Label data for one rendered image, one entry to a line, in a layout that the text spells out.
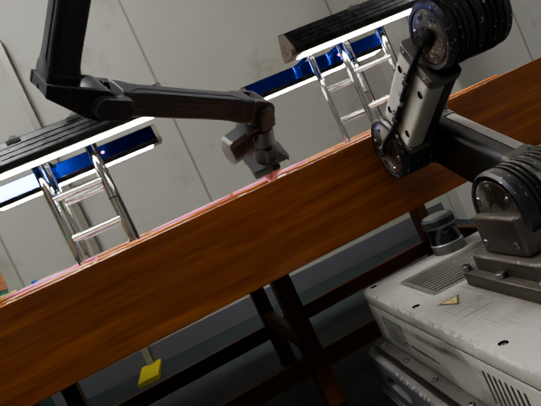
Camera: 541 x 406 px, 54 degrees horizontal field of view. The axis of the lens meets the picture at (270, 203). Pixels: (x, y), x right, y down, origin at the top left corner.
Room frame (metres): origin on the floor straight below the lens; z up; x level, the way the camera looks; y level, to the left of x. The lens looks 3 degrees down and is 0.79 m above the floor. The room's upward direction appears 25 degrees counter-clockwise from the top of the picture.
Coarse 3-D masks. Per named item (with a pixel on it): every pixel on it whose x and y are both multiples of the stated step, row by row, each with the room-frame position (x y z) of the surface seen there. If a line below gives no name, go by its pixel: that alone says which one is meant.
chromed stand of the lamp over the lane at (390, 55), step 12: (384, 36) 1.70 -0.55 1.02; (384, 48) 1.71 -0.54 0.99; (348, 60) 1.67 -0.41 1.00; (372, 60) 1.69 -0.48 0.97; (384, 60) 1.70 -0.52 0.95; (396, 60) 1.71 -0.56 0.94; (348, 72) 1.68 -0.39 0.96; (360, 84) 1.67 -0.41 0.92; (360, 96) 1.67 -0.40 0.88; (372, 108) 1.68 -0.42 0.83; (372, 120) 1.67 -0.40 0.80
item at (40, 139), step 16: (48, 128) 1.30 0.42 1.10; (64, 128) 1.30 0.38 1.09; (80, 128) 1.30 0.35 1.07; (96, 128) 1.30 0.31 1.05; (112, 128) 1.31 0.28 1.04; (0, 144) 1.28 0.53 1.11; (16, 144) 1.28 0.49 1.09; (32, 144) 1.28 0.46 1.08; (48, 144) 1.28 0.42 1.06; (64, 144) 1.28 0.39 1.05; (0, 160) 1.25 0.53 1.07; (16, 160) 1.25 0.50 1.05; (32, 160) 1.27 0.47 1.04
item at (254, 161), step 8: (280, 144) 1.33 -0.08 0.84; (256, 152) 1.27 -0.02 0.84; (264, 152) 1.26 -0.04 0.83; (272, 152) 1.27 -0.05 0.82; (280, 152) 1.31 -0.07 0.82; (248, 160) 1.31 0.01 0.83; (256, 160) 1.30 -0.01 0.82; (264, 160) 1.28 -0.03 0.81; (272, 160) 1.29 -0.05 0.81; (280, 160) 1.30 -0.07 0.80; (256, 168) 1.29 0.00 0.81; (264, 168) 1.29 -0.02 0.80
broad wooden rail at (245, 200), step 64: (512, 128) 1.22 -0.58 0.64; (256, 192) 1.07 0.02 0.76; (320, 192) 1.10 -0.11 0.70; (384, 192) 1.13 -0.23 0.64; (128, 256) 1.01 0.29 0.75; (192, 256) 1.03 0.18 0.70; (256, 256) 1.06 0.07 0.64; (320, 256) 1.09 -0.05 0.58; (0, 320) 0.95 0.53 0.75; (64, 320) 0.97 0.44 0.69; (128, 320) 1.00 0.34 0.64; (192, 320) 1.02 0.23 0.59; (0, 384) 0.94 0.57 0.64; (64, 384) 0.96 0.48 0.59
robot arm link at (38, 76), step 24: (48, 0) 0.84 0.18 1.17; (72, 0) 0.82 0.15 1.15; (48, 24) 0.84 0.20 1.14; (72, 24) 0.84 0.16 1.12; (48, 48) 0.85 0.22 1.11; (72, 48) 0.86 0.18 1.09; (48, 72) 0.85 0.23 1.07; (72, 72) 0.87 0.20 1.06; (48, 96) 0.86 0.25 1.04; (72, 96) 0.88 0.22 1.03; (96, 96) 0.91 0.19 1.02; (96, 120) 0.93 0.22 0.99
